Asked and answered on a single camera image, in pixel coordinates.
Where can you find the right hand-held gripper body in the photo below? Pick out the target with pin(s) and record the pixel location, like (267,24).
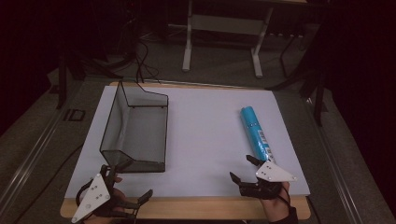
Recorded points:
(274,172)

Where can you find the person's left hand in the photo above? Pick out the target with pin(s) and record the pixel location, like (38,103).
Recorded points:
(118,194)

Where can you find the person's right hand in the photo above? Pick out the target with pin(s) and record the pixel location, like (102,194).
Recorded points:
(277,207)

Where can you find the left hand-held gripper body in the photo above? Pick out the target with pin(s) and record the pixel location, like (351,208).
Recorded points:
(93,196)

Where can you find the blue cylindrical tube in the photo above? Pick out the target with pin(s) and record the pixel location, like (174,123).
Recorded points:
(254,130)

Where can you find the black tripod stand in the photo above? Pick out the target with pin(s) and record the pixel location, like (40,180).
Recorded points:
(77,67)

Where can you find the clear plastic bin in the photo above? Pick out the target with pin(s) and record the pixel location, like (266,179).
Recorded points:
(140,133)

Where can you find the black sleeve cuff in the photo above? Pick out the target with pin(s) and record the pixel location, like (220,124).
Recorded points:
(288,217)

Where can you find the black metal stand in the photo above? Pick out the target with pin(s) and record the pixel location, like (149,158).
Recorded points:
(317,90)

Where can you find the white table mat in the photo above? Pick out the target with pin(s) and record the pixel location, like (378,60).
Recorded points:
(205,140)

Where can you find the metal floor rail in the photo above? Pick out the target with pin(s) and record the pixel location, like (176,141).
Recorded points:
(336,168)
(28,161)

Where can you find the white metal desk frame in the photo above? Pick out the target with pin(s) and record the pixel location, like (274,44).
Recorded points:
(224,25)

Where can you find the black floor bracket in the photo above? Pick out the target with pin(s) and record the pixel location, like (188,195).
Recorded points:
(74,114)

